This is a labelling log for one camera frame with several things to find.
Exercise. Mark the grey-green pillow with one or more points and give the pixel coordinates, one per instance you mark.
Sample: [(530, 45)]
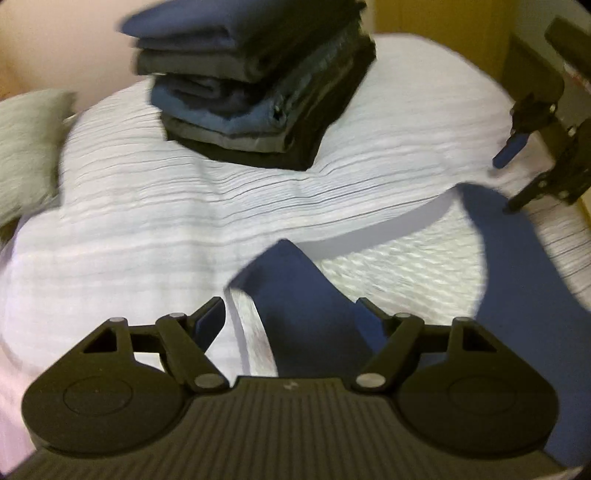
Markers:
[(27, 147)]

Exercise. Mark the navy garment with white lining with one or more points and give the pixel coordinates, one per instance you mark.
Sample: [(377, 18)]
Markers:
[(300, 300)]

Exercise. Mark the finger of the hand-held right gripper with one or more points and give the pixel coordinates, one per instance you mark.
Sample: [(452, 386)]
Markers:
[(563, 180), (510, 150)]

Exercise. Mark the wooden wardrobe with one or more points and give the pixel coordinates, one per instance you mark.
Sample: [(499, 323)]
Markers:
[(438, 23)]

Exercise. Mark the bed with grey striped cover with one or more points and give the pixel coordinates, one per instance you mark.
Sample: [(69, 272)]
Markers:
[(184, 207)]

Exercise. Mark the stack of folded clothes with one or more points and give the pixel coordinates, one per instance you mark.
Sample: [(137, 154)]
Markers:
[(240, 92)]

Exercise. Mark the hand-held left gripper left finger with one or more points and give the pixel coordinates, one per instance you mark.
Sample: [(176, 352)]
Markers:
[(210, 321)]

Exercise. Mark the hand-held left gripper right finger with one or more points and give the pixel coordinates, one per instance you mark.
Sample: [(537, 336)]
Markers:
[(401, 339)]

